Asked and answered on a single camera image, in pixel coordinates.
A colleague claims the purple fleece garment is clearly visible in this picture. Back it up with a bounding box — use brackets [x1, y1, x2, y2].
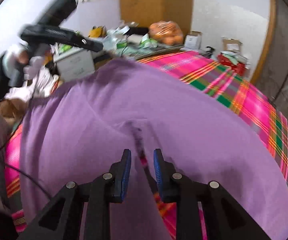
[20, 59, 288, 239]

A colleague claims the folding table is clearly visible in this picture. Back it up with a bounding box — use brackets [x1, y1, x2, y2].
[111, 43, 184, 60]

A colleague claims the left gloved hand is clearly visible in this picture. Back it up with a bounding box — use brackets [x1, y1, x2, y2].
[2, 49, 45, 80]

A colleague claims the white drawer cabinet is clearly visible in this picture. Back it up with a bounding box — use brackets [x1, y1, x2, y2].
[53, 48, 95, 81]

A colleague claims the yellow bag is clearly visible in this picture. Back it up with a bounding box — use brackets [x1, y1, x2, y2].
[88, 26, 107, 38]

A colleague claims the wooden wardrobe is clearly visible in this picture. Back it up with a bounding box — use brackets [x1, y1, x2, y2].
[120, 0, 193, 35]

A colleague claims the bag of oranges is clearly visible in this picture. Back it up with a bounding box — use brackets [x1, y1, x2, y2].
[149, 21, 183, 46]

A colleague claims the pink plaid bed sheet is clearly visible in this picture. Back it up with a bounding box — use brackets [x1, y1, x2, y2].
[5, 51, 288, 239]

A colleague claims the red gift box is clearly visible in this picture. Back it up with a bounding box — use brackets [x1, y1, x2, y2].
[217, 54, 246, 76]

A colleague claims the cardboard box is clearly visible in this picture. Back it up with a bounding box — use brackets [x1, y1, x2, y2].
[222, 37, 242, 53]

